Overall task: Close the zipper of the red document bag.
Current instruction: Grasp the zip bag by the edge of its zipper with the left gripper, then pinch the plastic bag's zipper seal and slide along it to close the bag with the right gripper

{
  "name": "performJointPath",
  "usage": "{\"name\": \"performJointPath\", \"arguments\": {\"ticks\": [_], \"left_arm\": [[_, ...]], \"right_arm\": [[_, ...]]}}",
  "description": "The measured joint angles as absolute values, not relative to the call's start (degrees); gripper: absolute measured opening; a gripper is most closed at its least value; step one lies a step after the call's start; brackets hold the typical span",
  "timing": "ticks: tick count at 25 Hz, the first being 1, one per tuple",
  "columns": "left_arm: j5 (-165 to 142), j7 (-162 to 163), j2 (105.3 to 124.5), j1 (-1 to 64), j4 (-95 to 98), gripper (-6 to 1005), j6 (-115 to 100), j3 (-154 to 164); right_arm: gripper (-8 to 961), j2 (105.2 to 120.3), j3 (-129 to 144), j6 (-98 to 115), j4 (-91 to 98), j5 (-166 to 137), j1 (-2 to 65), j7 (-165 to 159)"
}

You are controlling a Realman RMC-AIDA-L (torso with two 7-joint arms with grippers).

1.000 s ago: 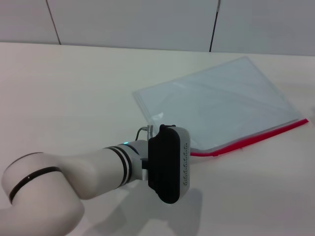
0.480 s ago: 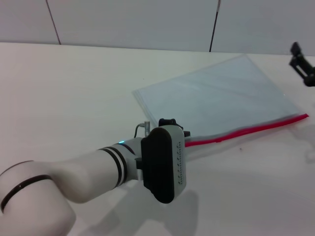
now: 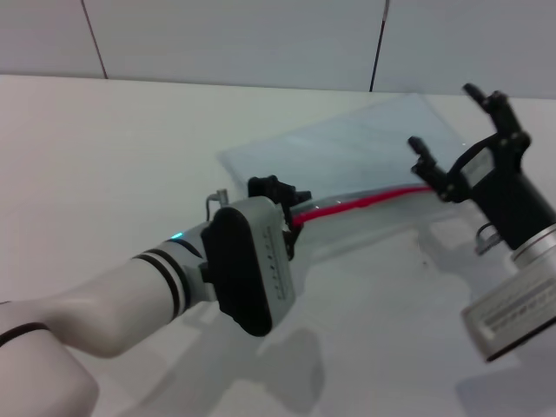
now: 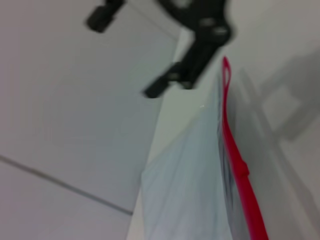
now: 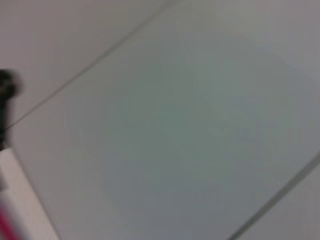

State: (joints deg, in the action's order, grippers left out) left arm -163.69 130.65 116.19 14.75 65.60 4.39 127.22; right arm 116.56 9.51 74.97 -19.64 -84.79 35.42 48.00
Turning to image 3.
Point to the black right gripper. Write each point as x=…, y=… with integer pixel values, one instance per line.
x=508, y=195

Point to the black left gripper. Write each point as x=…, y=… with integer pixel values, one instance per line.
x=269, y=187

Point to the clear red-zipper document bag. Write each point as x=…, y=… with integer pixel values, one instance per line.
x=347, y=147

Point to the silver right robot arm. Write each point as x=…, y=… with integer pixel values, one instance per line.
x=538, y=247

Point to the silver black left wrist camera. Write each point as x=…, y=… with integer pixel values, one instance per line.
x=247, y=265

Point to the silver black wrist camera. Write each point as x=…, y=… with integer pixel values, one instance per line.
x=247, y=265
x=517, y=308

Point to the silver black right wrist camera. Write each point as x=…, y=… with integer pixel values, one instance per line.
x=517, y=308

